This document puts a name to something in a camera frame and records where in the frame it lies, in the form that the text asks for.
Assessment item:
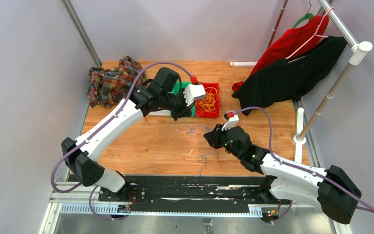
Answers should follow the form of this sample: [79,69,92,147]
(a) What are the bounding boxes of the metal clothes rack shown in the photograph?
[268,0,374,150]

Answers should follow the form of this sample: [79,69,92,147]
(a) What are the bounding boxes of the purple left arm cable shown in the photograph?
[51,62,197,222]

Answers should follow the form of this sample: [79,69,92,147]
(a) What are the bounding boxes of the red shirt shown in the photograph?
[232,15,329,98]

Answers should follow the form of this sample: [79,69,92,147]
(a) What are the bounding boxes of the yellow cable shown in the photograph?
[198,86,219,113]

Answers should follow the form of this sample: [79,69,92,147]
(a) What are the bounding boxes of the green plastic bin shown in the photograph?
[170,80,197,117]

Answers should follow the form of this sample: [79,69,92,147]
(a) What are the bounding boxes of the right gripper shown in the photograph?
[204,123,243,160]

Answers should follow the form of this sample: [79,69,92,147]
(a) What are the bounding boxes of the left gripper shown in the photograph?
[161,88,196,121]

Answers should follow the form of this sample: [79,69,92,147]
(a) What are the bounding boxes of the black shirt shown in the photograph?
[232,36,347,116]

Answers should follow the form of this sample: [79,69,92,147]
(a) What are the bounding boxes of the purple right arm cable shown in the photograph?
[224,106,374,223]

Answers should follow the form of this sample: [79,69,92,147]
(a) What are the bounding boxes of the plaid flannel shirt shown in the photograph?
[87,56,143,108]

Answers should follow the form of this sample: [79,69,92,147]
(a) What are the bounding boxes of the white plastic bin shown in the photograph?
[149,110,171,117]

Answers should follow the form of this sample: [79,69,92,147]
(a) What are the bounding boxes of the metal corner post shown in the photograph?
[61,0,102,67]

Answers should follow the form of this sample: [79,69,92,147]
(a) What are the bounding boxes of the pink hanger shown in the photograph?
[285,7,335,60]

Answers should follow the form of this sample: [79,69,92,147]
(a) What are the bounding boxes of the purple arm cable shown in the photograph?
[224,106,374,223]
[51,62,197,222]

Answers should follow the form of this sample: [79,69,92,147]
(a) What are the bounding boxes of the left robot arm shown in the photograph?
[61,67,206,201]

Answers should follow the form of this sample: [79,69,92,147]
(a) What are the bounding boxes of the red plastic bin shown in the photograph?
[194,82,221,118]

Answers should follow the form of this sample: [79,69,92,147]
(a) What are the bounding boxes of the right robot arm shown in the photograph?
[204,124,362,224]

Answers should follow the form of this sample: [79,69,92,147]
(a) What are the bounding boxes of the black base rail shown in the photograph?
[97,175,290,213]

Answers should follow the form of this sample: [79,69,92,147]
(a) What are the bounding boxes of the green hanger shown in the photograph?
[292,0,314,28]

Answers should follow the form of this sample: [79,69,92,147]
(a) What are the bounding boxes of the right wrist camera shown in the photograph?
[222,111,239,131]

